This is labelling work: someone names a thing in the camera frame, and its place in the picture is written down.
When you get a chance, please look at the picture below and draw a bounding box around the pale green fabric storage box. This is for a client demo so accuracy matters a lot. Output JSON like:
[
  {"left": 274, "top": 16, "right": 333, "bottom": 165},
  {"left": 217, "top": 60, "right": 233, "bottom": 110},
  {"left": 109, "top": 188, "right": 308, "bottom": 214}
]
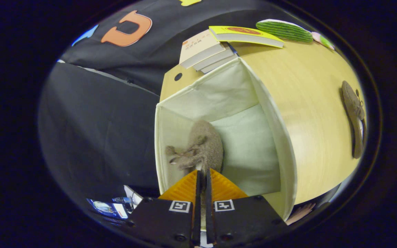
[{"left": 154, "top": 57, "right": 298, "bottom": 221}]

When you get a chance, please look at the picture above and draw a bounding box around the yellow book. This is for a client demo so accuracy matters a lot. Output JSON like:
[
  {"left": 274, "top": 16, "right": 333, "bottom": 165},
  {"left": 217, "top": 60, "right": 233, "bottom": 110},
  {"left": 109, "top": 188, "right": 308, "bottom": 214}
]
[{"left": 209, "top": 26, "right": 285, "bottom": 49}]

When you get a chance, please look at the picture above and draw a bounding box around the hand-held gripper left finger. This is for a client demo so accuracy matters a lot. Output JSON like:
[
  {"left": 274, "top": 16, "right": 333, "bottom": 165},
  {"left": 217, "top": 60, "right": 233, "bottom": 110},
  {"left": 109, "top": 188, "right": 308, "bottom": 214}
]
[{"left": 128, "top": 169, "right": 202, "bottom": 247}]

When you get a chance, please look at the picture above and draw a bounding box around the beige book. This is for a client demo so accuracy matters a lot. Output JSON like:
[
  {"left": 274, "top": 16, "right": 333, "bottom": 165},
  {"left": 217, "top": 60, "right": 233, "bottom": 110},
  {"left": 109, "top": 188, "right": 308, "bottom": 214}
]
[{"left": 179, "top": 29, "right": 226, "bottom": 69}]

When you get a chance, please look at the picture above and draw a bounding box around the watermelon slice plush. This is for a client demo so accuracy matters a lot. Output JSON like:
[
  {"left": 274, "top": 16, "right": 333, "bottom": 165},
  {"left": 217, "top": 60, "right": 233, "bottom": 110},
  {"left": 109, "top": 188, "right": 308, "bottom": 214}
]
[{"left": 256, "top": 19, "right": 313, "bottom": 43}]

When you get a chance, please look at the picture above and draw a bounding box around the white paper sheet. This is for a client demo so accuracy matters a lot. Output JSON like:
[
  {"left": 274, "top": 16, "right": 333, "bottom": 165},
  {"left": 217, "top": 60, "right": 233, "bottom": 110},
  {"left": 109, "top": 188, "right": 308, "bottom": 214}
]
[{"left": 124, "top": 185, "right": 144, "bottom": 209}]

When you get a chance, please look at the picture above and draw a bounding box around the blue book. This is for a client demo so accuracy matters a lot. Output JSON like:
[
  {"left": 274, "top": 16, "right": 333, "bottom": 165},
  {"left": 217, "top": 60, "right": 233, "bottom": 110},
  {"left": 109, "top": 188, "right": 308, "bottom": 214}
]
[{"left": 200, "top": 43, "right": 238, "bottom": 74}]

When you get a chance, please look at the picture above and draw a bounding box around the white book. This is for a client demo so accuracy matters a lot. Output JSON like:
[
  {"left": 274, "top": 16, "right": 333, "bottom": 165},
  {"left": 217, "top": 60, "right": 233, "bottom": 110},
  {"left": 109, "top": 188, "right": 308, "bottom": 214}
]
[{"left": 192, "top": 46, "right": 235, "bottom": 72}]

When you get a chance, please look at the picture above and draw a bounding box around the blue printed packet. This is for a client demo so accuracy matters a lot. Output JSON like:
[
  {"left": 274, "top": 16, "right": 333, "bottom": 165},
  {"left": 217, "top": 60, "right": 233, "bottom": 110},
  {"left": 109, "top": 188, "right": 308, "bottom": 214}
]
[{"left": 86, "top": 198, "right": 129, "bottom": 220}]

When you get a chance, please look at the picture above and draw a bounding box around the pink and green plush toy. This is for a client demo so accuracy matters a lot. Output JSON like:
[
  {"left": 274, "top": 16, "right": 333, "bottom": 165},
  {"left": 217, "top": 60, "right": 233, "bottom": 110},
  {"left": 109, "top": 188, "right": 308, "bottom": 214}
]
[{"left": 311, "top": 32, "right": 336, "bottom": 50}]

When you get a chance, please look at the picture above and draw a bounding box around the brown fuzzy shoe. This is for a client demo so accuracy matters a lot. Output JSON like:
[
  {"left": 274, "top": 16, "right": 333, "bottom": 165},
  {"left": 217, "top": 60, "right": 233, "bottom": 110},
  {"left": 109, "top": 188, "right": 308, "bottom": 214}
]
[
  {"left": 342, "top": 81, "right": 367, "bottom": 159},
  {"left": 165, "top": 120, "right": 224, "bottom": 229}
]

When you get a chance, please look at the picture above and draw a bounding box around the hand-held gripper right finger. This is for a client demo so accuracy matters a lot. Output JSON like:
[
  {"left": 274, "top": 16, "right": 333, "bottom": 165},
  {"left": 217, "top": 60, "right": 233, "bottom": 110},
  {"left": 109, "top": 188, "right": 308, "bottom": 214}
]
[{"left": 205, "top": 168, "right": 288, "bottom": 247}]

